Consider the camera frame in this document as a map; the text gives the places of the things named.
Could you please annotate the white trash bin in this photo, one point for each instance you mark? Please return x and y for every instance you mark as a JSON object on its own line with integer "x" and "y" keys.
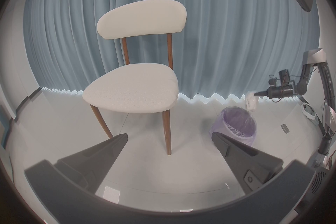
{"x": 248, "y": 133}

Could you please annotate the purple plastic bag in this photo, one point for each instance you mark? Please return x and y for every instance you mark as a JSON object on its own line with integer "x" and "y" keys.
{"x": 237, "y": 118}

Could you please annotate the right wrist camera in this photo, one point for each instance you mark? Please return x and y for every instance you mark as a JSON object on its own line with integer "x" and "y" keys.
{"x": 283, "y": 76}

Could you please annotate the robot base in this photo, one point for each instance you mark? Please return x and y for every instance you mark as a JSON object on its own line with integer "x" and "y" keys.
{"x": 309, "y": 111}

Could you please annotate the white paper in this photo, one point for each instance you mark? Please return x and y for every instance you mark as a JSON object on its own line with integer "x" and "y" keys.
{"x": 251, "y": 102}

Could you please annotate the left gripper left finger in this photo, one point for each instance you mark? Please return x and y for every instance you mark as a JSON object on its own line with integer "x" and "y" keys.
{"x": 98, "y": 160}

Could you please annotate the blue-green curtain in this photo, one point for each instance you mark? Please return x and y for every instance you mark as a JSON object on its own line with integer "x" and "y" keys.
{"x": 223, "y": 34}

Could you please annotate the cream chair with wooden legs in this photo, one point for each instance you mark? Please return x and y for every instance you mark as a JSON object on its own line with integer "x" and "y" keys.
{"x": 131, "y": 91}

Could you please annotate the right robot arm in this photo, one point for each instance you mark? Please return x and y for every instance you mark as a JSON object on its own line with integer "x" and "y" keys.
{"x": 325, "y": 81}

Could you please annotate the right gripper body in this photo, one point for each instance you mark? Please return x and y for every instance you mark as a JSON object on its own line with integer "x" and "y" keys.
{"x": 280, "y": 91}

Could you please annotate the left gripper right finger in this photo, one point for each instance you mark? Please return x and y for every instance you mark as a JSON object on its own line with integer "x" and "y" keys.
{"x": 241, "y": 158}

